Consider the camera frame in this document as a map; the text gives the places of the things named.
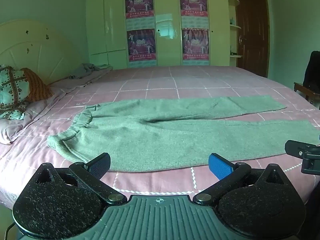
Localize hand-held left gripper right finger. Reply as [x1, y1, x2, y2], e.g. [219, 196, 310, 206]
[193, 152, 286, 206]

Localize wooden chair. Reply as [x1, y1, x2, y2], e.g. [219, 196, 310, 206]
[293, 81, 320, 111]

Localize orange patterned pillow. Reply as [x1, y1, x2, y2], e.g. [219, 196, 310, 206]
[20, 67, 55, 103]

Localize cream wardrobe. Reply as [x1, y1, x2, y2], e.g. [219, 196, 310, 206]
[85, 0, 237, 69]

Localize cream corner shelf unit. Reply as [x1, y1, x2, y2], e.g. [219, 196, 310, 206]
[226, 0, 243, 58]

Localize black garment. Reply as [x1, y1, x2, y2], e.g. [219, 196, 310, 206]
[303, 51, 320, 93]

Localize teal patterned pillow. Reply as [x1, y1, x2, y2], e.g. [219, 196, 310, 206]
[0, 65, 32, 120]

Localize lilac folded blanket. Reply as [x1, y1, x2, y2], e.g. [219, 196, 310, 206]
[49, 68, 113, 91]

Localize bed with pink quilted cover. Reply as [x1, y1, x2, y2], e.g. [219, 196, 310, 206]
[0, 65, 320, 210]

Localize brown wooden door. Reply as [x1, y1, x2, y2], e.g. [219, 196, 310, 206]
[233, 0, 271, 78]

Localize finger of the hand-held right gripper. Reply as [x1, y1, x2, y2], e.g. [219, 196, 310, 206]
[284, 140, 320, 159]

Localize cream headboard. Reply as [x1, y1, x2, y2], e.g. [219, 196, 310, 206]
[0, 19, 91, 85]

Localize grey crumpled cloth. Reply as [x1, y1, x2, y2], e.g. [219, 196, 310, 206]
[69, 63, 114, 79]

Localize lilac pillow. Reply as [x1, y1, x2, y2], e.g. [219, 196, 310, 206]
[0, 87, 66, 145]

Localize grey-green pants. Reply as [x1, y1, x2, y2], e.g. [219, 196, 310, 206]
[47, 95, 320, 173]

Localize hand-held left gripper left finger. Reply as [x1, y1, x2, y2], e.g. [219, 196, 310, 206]
[34, 152, 127, 205]

